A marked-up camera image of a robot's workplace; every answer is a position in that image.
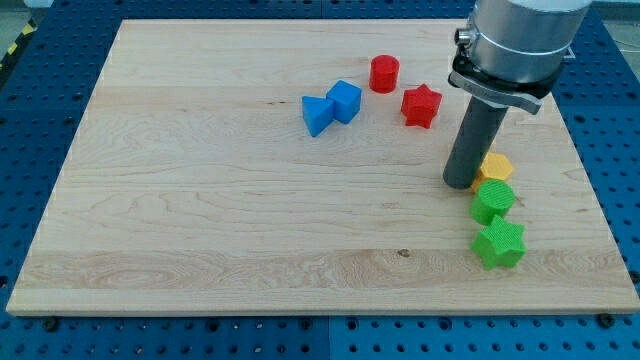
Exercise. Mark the green star block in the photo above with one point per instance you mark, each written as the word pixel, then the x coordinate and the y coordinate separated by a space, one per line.
pixel 500 244

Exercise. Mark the blue cube block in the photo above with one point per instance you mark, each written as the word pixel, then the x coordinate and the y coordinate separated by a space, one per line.
pixel 347 101

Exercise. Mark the red star block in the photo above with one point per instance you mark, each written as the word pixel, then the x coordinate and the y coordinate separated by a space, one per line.
pixel 420 106

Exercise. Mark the red cylinder block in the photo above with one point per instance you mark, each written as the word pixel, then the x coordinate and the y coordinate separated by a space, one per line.
pixel 384 70

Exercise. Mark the wooden board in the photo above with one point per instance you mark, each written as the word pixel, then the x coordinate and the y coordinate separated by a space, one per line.
pixel 193 187

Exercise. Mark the blue triangle block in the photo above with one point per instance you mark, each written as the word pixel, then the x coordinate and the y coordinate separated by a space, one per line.
pixel 317 114

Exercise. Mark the yellow hexagon block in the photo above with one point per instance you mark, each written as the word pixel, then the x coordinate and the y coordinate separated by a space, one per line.
pixel 495 166

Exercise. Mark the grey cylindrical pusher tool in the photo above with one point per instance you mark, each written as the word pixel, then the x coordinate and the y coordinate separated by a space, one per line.
pixel 477 131

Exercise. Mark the green cylinder block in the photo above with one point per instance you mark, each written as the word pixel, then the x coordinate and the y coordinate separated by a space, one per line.
pixel 494 197

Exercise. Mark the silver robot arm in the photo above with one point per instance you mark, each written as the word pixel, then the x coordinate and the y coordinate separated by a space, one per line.
pixel 510 52

